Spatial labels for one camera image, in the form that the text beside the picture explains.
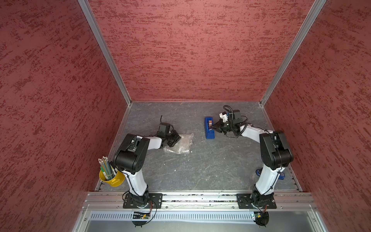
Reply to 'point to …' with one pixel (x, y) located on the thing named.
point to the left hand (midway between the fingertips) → (182, 138)
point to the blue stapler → (281, 176)
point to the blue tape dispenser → (210, 133)
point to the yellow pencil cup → (117, 181)
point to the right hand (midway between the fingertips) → (210, 128)
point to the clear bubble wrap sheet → (183, 145)
